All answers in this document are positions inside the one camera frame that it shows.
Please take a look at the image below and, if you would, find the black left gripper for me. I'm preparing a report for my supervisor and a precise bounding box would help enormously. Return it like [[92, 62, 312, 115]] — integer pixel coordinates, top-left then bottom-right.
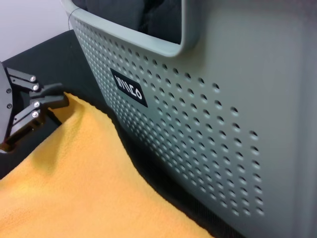
[[0, 61, 70, 154]]

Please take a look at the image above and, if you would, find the grey and yellow towel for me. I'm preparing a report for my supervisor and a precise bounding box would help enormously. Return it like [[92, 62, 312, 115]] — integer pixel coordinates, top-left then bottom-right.
[[0, 91, 213, 238]]

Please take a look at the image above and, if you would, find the grey perforated plastic storage box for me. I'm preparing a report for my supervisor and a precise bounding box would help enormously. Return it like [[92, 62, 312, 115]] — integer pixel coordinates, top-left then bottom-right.
[[60, 0, 317, 238]]

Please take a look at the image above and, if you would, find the black crumpled cloth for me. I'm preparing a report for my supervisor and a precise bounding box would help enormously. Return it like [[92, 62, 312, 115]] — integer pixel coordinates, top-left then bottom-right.
[[71, 0, 185, 47]]

